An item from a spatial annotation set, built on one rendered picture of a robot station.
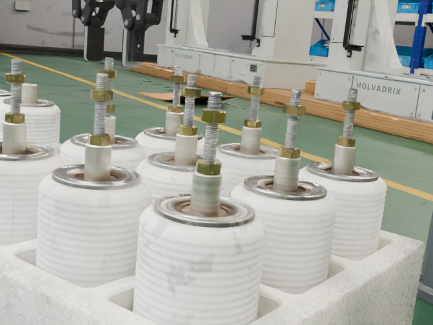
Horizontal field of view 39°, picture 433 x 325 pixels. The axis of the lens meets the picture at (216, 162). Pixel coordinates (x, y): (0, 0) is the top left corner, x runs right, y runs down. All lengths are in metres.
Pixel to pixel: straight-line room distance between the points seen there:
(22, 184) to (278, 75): 3.53
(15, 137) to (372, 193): 0.35
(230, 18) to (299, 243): 7.57
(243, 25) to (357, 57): 4.78
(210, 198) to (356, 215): 0.22
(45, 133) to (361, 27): 2.72
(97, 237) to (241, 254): 0.13
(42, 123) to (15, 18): 6.08
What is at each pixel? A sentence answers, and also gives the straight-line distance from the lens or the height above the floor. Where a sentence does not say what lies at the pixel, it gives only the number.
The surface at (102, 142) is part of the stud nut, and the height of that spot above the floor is 0.28.
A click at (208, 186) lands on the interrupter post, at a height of 0.27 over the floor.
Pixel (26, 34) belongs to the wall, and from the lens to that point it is 7.05.
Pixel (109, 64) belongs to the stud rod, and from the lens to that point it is 0.68.
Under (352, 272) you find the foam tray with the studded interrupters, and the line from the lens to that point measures 0.58.
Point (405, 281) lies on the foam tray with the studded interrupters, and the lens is 0.68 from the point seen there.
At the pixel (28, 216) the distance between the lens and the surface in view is 0.59.
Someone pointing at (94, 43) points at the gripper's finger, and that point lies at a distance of 0.71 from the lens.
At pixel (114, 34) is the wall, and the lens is 7.35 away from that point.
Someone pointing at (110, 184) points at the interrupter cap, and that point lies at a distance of 0.50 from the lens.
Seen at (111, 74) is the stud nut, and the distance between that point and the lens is 0.68.
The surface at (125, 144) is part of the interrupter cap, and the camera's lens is 0.68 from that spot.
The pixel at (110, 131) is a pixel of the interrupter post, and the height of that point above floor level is 0.27.
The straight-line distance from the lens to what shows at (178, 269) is 0.43.
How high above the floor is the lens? 0.38
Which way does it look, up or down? 12 degrees down
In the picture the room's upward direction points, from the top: 5 degrees clockwise
